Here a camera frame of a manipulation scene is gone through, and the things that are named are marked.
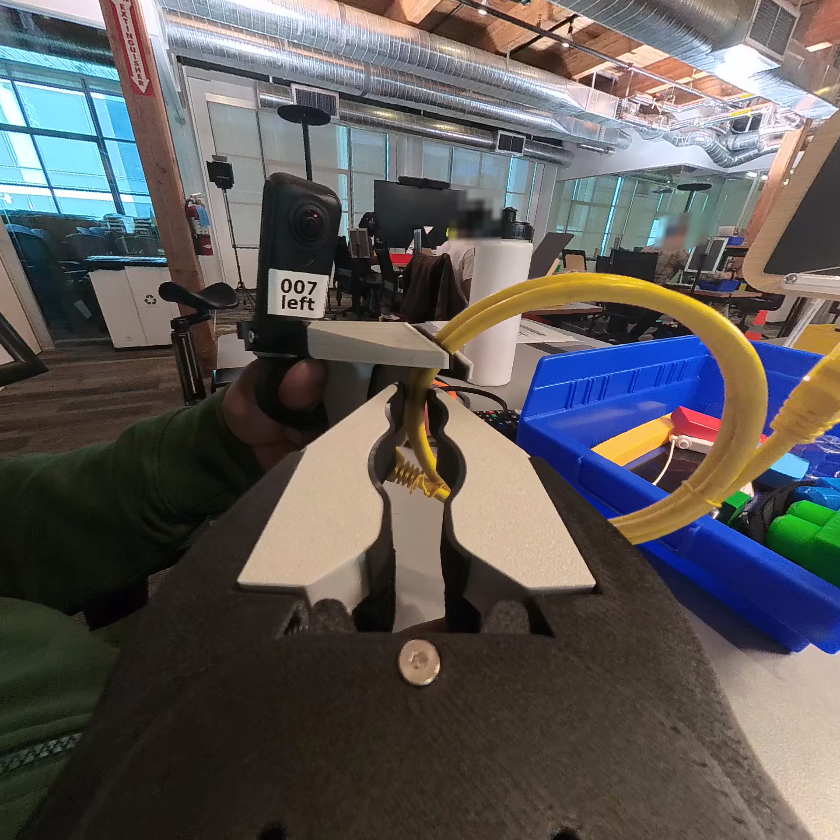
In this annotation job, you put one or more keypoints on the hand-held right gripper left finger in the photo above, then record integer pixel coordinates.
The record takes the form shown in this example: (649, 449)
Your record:
(315, 525)

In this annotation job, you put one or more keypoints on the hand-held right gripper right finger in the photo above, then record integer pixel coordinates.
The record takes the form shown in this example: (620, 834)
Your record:
(518, 525)

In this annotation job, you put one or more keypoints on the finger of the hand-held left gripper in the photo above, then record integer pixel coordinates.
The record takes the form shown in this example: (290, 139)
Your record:
(463, 366)
(374, 341)

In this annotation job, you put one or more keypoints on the person's left forearm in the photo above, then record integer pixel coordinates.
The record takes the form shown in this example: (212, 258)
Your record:
(98, 512)

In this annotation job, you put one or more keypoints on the person's left hand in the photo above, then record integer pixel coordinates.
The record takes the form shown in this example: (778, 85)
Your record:
(262, 433)

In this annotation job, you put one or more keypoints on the brown jacket on chair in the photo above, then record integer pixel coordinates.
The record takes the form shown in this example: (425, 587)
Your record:
(430, 289)

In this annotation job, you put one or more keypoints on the red fire extinguisher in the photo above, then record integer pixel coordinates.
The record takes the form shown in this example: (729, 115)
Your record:
(200, 229)

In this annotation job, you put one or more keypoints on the white water bottle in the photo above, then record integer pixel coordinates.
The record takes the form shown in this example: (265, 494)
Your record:
(502, 262)

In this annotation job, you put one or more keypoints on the black floor lamp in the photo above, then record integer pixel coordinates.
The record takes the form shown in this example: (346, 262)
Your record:
(303, 115)
(694, 187)

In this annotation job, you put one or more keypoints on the black television screen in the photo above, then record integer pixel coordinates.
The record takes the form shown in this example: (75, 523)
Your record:
(410, 213)

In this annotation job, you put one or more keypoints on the yellow block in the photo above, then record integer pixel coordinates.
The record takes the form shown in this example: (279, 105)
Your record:
(630, 443)

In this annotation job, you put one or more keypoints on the wooden pillar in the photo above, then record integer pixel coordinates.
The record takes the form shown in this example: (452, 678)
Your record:
(157, 164)

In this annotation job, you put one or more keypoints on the white recycling bin cabinet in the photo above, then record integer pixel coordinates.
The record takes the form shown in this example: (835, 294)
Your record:
(131, 308)

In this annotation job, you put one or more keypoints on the red block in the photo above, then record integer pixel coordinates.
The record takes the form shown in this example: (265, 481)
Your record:
(695, 420)

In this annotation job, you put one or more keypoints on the large blue storage bin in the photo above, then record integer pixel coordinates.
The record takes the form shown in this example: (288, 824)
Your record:
(722, 590)

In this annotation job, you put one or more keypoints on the blue block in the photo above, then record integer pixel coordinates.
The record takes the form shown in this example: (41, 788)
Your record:
(791, 469)

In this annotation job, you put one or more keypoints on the green stud brick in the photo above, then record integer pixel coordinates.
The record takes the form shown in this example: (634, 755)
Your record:
(807, 544)

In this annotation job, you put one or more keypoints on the orange traffic cone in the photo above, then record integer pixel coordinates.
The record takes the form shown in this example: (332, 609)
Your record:
(760, 327)

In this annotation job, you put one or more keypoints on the black framed marker sign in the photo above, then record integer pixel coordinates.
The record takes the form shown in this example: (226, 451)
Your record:
(16, 354)

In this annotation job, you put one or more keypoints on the green zip jacket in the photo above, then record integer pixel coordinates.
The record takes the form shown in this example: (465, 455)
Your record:
(39, 689)

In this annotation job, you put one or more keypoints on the yellow plastic bin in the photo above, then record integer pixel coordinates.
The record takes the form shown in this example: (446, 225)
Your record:
(820, 341)

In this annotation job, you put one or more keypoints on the round silver ventilation duct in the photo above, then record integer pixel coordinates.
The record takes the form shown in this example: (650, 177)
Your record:
(328, 26)
(328, 65)

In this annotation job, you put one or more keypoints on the red vertical wall sign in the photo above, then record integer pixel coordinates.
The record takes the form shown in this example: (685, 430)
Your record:
(134, 46)

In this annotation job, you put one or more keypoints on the blackboard easel with wooden frame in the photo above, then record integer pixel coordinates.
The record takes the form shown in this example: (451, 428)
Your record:
(814, 229)

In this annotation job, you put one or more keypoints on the large silver ventilation duct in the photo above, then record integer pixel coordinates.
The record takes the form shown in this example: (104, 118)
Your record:
(689, 33)

